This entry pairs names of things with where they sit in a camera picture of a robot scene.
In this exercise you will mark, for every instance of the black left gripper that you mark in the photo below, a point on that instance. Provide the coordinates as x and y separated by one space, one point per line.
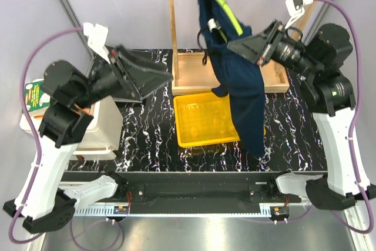
141 76

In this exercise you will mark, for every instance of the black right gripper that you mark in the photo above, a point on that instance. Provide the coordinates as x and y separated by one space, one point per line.
251 47

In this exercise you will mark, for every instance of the neon yellow clothes hanger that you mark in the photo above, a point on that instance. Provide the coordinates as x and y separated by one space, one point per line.
217 18

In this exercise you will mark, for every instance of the navy blue shorts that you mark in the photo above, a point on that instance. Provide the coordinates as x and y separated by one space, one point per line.
236 75

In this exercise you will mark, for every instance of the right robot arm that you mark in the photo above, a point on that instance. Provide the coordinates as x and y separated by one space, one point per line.
330 98

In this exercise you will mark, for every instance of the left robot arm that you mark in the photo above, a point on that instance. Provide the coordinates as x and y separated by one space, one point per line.
44 206

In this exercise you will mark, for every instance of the black foam board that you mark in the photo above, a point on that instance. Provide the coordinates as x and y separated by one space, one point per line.
101 81

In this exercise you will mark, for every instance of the wooden clothes rack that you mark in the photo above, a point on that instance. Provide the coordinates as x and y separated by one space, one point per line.
190 75

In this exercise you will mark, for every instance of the white plastic container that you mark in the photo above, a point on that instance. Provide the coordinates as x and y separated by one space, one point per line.
102 136

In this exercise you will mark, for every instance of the yellow plastic tray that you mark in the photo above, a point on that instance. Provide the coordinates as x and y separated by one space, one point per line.
206 119

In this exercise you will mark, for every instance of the green printed cardboard box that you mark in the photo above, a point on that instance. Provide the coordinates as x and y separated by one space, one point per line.
37 101

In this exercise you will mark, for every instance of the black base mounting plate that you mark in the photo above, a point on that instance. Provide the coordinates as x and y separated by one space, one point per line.
195 194

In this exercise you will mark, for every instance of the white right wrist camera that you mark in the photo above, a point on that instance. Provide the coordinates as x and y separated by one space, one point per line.
296 10

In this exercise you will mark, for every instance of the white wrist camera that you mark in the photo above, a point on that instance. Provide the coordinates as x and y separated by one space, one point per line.
97 35
296 10

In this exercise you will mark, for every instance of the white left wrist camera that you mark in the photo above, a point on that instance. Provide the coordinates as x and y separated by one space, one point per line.
97 35

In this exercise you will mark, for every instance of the left aluminium frame post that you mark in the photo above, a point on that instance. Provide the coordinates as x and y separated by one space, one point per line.
69 10

